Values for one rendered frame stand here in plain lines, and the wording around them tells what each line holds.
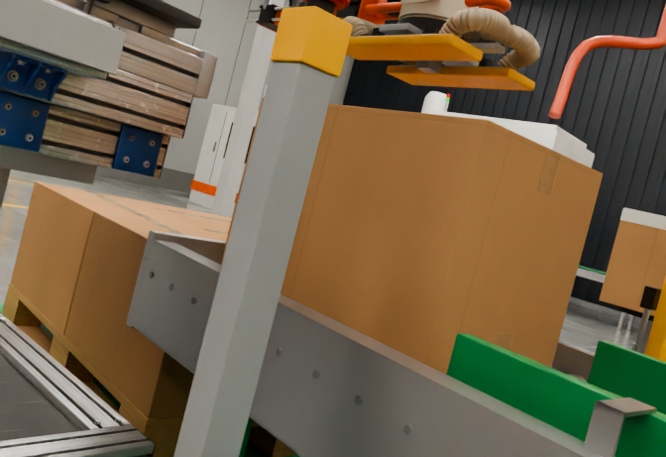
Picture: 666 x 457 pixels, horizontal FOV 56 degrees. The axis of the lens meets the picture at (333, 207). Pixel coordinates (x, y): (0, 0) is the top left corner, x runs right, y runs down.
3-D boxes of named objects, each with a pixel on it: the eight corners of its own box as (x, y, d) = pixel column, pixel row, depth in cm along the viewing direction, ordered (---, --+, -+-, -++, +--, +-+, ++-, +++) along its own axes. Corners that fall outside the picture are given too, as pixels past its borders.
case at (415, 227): (550, 374, 122) (604, 173, 121) (420, 377, 95) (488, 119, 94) (345, 286, 166) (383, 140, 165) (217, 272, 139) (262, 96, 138)
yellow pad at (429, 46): (482, 61, 116) (489, 36, 116) (449, 44, 110) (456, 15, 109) (358, 60, 142) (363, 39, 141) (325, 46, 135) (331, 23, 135)
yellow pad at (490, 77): (534, 91, 129) (540, 67, 129) (507, 76, 122) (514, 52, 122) (411, 85, 154) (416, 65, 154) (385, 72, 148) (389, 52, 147)
